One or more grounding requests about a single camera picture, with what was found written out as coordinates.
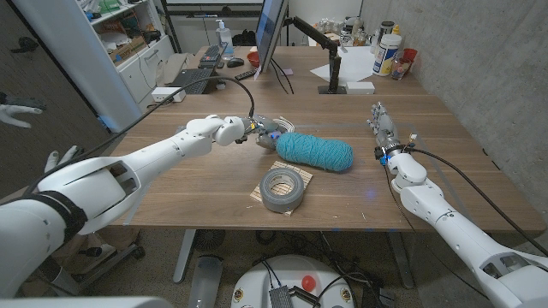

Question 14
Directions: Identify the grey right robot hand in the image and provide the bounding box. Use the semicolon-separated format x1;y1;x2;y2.
366;101;406;161

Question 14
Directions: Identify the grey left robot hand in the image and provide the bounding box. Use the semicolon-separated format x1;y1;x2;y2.
243;113;283;151

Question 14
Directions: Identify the person's white gloved hand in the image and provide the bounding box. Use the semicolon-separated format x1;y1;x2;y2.
45;145;85;175
0;92;47;129

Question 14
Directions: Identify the white robot base red button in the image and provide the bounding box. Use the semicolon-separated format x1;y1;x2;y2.
229;254;356;308

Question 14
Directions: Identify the teal yarn skein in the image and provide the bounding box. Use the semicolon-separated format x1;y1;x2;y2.
275;132;355;173

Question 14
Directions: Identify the clear hand sanitizer bottle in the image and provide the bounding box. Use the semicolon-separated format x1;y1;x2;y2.
215;19;235;61

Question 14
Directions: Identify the flat white box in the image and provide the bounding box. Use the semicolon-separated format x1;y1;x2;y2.
344;80;376;96

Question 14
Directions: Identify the wooden slatted coaster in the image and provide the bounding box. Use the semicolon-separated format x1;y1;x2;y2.
249;160;314;217

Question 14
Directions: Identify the clear glass jar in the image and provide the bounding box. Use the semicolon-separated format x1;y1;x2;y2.
390;57;411;81

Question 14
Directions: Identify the white paper sheet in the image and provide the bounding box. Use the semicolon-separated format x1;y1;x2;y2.
309;45;378;84

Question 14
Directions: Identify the white canister blue label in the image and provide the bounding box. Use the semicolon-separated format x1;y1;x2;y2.
372;33;403;78

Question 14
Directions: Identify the white shelf cabinet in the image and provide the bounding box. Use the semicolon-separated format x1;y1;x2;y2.
12;0;176;133

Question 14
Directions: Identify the small black keyboard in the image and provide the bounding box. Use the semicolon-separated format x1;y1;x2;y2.
197;44;225;69

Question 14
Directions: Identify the black bag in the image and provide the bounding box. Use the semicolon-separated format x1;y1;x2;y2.
233;28;258;47

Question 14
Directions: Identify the large black keyboard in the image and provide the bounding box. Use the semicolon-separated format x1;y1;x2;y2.
170;67;214;96

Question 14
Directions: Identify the computer monitor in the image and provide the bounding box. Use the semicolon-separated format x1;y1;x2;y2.
254;0;290;74

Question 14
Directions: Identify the white power strip box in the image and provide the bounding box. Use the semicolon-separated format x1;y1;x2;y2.
151;86;188;104

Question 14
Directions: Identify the cardboard box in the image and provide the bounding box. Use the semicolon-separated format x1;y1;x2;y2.
106;36;147;65

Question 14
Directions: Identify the grey table leg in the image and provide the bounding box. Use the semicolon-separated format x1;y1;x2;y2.
173;228;198;284
387;230;415;290

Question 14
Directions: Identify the black monitor cable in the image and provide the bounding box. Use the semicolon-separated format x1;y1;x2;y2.
271;57;296;95
268;58;290;95

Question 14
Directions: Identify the grey duct tape roll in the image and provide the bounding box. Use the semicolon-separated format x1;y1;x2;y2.
259;167;306;214

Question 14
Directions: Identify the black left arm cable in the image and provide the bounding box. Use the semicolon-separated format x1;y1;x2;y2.
23;75;257;198

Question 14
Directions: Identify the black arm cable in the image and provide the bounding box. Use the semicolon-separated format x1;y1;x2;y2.
23;75;257;198
402;145;548;260

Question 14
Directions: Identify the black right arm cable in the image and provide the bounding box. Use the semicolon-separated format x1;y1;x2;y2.
402;145;548;260

